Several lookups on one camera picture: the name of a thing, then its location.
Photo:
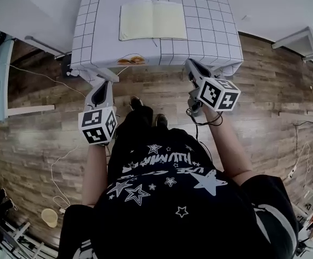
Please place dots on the grey metal rail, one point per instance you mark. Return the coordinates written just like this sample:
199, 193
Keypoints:
44, 46

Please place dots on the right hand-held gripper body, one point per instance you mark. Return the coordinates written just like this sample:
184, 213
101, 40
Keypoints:
216, 93

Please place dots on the person's black shoe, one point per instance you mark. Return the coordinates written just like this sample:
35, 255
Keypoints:
162, 120
136, 102

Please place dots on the white grid tablecloth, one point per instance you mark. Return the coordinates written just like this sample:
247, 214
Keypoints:
205, 23

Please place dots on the yellow plastic cup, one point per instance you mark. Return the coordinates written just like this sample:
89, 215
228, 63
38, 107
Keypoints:
49, 218

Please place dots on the person's right black shoe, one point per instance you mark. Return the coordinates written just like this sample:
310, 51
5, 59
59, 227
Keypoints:
162, 120

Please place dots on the white table frame bar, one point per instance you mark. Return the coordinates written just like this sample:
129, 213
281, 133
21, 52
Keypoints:
109, 75

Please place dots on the person's left forearm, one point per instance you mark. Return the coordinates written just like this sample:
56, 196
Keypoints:
95, 171

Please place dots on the black star print t-shirt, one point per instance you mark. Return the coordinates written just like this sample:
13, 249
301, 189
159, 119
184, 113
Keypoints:
172, 212

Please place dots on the white wooden plank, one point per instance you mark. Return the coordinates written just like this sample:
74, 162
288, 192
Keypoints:
31, 110

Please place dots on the person's left black shoe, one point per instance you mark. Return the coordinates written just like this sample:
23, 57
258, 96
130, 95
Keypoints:
136, 102

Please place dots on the white power strip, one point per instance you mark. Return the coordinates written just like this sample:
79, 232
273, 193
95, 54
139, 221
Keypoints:
292, 173

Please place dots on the cream paged notebook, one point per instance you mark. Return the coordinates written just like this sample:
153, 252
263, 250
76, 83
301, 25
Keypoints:
137, 20

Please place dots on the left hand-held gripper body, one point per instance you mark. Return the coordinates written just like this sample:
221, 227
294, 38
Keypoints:
97, 123

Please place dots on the person's right forearm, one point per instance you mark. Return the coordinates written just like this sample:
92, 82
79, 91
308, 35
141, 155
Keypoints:
226, 150

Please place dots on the black trousers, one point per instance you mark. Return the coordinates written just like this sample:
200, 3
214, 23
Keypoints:
137, 123

